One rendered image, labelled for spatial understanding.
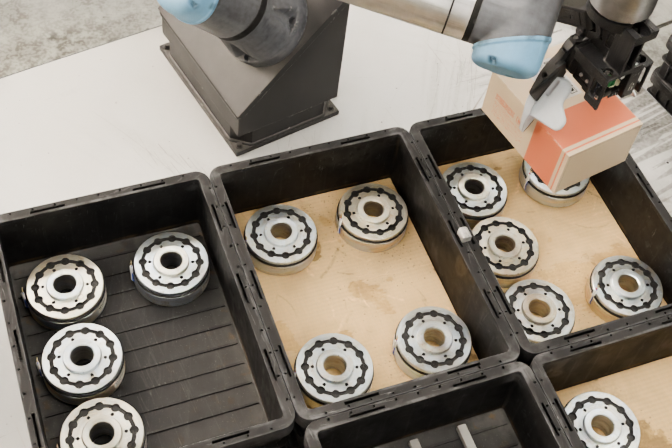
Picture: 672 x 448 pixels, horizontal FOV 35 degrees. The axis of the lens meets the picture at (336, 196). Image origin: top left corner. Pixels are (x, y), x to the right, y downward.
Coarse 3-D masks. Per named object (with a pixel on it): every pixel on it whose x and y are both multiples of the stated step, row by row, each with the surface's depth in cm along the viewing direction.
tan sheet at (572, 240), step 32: (480, 160) 167; (512, 160) 168; (512, 192) 164; (544, 224) 161; (576, 224) 162; (608, 224) 162; (544, 256) 157; (576, 256) 158; (608, 256) 158; (576, 288) 155; (576, 320) 151
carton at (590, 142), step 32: (544, 64) 140; (512, 96) 137; (576, 96) 137; (512, 128) 140; (544, 128) 133; (576, 128) 134; (608, 128) 134; (640, 128) 136; (544, 160) 136; (576, 160) 133; (608, 160) 138
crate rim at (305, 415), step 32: (256, 160) 150; (288, 160) 151; (416, 160) 155; (224, 192) 147; (448, 224) 147; (256, 288) 139; (480, 288) 141; (512, 352) 136; (288, 384) 130; (416, 384) 132; (320, 416) 128
